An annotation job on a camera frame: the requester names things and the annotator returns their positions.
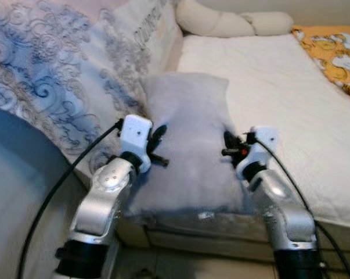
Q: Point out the beige bolster pillow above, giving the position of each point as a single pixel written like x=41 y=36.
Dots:
x=221 y=24

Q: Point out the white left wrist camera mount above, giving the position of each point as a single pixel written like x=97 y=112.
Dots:
x=134 y=136

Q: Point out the yellow cartoon print blanket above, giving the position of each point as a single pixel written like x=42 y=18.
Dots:
x=331 y=52

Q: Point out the white quilted mattress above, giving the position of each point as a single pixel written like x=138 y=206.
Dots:
x=279 y=87

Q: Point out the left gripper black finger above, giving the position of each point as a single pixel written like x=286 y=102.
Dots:
x=159 y=135
x=160 y=160

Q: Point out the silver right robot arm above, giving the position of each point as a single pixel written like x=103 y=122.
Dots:
x=279 y=209

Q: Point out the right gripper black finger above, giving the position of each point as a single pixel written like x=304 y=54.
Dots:
x=229 y=153
x=229 y=138

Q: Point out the beige bed base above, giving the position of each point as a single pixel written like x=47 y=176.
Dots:
x=180 y=235

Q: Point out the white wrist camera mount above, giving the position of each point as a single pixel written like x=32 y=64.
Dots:
x=134 y=136
x=266 y=139

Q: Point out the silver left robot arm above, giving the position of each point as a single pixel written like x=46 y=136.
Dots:
x=102 y=197

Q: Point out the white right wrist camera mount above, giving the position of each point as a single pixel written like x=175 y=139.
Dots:
x=266 y=139

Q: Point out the grey pillow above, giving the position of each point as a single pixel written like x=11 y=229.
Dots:
x=192 y=116

